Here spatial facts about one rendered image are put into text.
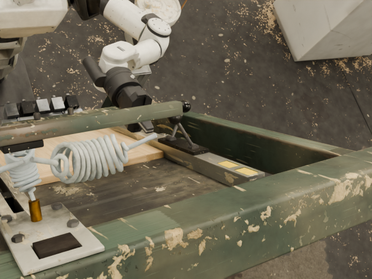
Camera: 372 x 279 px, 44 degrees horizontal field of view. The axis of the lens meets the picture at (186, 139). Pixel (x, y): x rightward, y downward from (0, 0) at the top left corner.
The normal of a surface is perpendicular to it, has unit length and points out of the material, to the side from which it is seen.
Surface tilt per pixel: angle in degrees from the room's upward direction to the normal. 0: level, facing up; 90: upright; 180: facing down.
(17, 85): 0
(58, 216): 56
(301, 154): 90
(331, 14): 90
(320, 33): 90
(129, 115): 34
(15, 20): 68
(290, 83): 0
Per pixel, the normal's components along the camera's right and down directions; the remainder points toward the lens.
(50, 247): -0.06, -0.97
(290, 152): -0.85, 0.18
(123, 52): 0.34, -0.73
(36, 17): 0.47, 0.69
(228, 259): 0.52, 0.18
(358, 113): 0.40, -0.40
